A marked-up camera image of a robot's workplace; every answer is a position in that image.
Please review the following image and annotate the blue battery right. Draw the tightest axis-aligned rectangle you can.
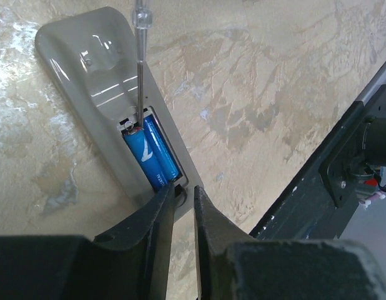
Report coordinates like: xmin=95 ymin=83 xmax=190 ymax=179
xmin=144 ymin=115 xmax=179 ymax=181

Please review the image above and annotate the grey remote control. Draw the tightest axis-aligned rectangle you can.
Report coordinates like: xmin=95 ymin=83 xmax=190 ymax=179
xmin=34 ymin=6 xmax=204 ymax=223

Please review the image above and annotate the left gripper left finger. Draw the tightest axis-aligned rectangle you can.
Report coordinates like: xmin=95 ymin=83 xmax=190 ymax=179
xmin=0 ymin=184 xmax=175 ymax=299

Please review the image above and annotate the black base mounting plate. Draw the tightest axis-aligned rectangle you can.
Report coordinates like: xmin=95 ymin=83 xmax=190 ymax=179
xmin=250 ymin=84 xmax=386 ymax=240

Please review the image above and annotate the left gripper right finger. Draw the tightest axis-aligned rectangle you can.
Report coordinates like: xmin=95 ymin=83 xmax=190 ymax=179
xmin=194 ymin=186 xmax=386 ymax=299

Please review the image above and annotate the blue battery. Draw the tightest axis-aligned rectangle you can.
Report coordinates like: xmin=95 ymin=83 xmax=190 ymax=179
xmin=144 ymin=115 xmax=179 ymax=181
xmin=123 ymin=127 xmax=167 ymax=192

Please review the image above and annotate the blue battery left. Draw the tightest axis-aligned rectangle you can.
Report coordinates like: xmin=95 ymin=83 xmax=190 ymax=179
xmin=123 ymin=127 xmax=167 ymax=192

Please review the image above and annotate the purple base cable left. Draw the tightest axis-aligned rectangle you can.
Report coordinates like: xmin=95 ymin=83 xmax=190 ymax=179
xmin=358 ymin=177 xmax=386 ymax=209

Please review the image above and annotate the clear handled screwdriver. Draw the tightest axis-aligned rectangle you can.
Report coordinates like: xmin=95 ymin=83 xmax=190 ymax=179
xmin=132 ymin=0 xmax=153 ymax=128

